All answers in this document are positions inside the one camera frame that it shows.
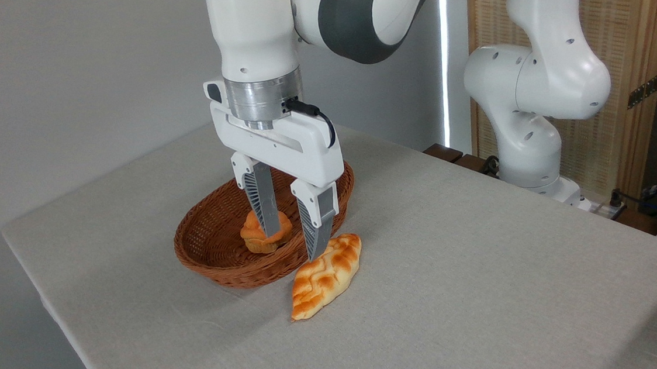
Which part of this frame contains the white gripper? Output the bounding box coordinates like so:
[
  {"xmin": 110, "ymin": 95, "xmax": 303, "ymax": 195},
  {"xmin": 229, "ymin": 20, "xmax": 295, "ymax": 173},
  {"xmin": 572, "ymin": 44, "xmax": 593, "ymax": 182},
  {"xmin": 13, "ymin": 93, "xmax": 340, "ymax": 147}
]
[{"xmin": 203, "ymin": 71, "xmax": 352, "ymax": 268}]

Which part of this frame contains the long braided golden bread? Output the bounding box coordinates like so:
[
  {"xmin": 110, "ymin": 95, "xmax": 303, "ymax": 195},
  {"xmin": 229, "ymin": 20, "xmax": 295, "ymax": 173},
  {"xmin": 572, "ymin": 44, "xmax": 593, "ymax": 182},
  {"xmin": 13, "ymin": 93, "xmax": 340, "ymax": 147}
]
[{"xmin": 285, "ymin": 232, "xmax": 368, "ymax": 322}]

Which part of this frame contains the small round golden bread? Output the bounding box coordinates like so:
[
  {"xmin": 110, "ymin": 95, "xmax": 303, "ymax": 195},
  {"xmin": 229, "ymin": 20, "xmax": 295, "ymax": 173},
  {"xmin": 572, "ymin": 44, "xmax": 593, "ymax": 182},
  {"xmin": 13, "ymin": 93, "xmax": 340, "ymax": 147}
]
[{"xmin": 238, "ymin": 207, "xmax": 295, "ymax": 256}]

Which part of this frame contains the brown woven wicker basket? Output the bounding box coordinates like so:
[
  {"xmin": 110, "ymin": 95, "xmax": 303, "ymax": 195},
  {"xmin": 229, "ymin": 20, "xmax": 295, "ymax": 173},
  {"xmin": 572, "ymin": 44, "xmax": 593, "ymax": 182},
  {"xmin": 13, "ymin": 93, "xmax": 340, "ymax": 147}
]
[{"xmin": 168, "ymin": 160, "xmax": 364, "ymax": 295}]

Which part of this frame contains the dark brown wooden block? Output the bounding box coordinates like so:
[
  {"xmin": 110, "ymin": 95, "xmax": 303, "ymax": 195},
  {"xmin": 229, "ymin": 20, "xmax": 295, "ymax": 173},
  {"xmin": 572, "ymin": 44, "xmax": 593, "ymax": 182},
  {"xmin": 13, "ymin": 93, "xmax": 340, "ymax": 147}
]
[
  {"xmin": 455, "ymin": 153, "xmax": 489, "ymax": 176},
  {"xmin": 423, "ymin": 142, "xmax": 465, "ymax": 166}
]

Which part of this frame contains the grey tablecloth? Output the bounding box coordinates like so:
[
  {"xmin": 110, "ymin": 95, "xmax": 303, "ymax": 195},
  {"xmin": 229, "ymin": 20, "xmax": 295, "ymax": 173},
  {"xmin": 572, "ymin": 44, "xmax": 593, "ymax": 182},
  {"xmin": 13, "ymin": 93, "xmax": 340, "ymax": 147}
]
[{"xmin": 0, "ymin": 85, "xmax": 657, "ymax": 369}]

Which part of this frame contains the white power strip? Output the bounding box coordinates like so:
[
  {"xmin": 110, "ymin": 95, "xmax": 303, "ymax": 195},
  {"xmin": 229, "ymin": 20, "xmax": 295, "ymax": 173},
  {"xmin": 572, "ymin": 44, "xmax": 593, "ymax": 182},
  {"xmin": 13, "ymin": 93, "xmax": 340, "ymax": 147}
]
[{"xmin": 576, "ymin": 194, "xmax": 629, "ymax": 224}]

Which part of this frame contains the metal screen hinge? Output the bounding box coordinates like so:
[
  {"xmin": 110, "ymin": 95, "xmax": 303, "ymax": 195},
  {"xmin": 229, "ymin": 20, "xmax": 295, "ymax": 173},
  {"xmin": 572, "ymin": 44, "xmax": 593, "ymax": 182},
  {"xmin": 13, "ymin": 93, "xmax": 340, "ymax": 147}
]
[{"xmin": 625, "ymin": 74, "xmax": 657, "ymax": 110}]

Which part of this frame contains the wooden rattan folding screen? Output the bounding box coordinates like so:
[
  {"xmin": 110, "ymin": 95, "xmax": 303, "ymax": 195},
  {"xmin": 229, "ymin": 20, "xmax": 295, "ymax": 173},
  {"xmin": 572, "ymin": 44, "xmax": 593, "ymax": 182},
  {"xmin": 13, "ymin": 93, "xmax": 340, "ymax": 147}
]
[{"xmin": 461, "ymin": 0, "xmax": 657, "ymax": 212}]

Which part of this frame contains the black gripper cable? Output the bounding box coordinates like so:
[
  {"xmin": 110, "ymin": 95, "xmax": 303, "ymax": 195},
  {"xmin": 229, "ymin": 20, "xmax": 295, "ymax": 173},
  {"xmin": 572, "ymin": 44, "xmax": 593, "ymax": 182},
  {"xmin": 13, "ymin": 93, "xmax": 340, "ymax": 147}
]
[{"xmin": 285, "ymin": 94, "xmax": 338, "ymax": 152}]

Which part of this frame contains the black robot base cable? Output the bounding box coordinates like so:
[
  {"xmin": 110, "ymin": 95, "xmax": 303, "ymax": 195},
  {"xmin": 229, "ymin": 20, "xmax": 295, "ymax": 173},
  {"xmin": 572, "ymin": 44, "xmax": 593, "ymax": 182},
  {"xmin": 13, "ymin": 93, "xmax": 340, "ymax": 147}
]
[{"xmin": 479, "ymin": 154, "xmax": 502, "ymax": 180}]

